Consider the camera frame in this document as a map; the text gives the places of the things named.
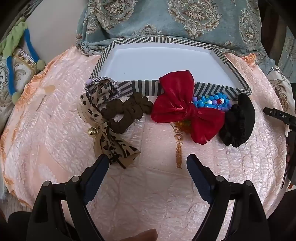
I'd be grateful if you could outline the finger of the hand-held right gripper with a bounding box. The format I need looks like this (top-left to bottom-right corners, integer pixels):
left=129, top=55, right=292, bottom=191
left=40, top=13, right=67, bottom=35
left=264, top=107, right=296, bottom=127

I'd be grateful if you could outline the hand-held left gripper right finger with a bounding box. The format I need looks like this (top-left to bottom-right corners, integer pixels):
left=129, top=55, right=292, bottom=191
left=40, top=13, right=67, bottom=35
left=186, top=153, right=271, bottom=241

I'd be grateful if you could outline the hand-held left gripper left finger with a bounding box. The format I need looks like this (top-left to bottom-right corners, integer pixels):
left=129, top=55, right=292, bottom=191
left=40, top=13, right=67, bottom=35
left=26, top=153, right=110, bottom=241

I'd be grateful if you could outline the black scrunchie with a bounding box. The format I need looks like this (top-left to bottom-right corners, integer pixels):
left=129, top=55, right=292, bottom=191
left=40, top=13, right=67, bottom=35
left=218, top=93, right=255, bottom=148

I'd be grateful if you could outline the brown scrunchie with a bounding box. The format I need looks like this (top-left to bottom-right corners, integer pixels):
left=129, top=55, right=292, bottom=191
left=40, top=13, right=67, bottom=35
left=101, top=92, right=153, bottom=134

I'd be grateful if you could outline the red satin bow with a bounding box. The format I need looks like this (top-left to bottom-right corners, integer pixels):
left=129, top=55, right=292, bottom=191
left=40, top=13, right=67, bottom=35
left=150, top=71, right=225, bottom=145

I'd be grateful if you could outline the leopard print ribbon bow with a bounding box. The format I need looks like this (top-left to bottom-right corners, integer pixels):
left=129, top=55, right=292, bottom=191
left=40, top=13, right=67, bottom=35
left=77, top=79, right=141, bottom=169

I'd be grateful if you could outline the glitter hair tie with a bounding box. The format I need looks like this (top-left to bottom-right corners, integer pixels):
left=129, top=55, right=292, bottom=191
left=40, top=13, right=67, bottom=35
left=84, top=77, right=121, bottom=102

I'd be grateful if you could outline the striped cardboard box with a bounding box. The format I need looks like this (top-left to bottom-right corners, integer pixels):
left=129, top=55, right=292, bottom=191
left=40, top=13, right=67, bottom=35
left=90, top=36, right=252, bottom=100

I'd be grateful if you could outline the person's left hand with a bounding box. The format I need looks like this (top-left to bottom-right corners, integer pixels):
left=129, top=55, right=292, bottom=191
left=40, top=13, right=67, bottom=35
left=120, top=229, right=158, bottom=241

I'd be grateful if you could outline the pale floral cloth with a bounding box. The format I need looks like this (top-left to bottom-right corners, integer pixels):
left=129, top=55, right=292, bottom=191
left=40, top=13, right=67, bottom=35
left=258, top=53, right=296, bottom=112

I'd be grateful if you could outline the embroidered cream cushion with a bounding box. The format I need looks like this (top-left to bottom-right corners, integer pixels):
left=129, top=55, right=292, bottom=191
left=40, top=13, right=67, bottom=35
left=0, top=47, right=37, bottom=109

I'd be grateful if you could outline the green and blue plush toy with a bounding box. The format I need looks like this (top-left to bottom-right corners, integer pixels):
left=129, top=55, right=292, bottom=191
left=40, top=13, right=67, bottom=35
left=0, top=21, right=45, bottom=105

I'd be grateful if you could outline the blue damask cushion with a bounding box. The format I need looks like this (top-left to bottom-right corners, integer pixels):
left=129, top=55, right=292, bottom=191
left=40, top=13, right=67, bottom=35
left=76, top=0, right=263, bottom=56

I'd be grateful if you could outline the blue beaded bracelet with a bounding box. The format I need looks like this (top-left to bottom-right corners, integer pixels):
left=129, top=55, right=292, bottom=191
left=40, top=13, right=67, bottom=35
left=192, top=93, right=232, bottom=112

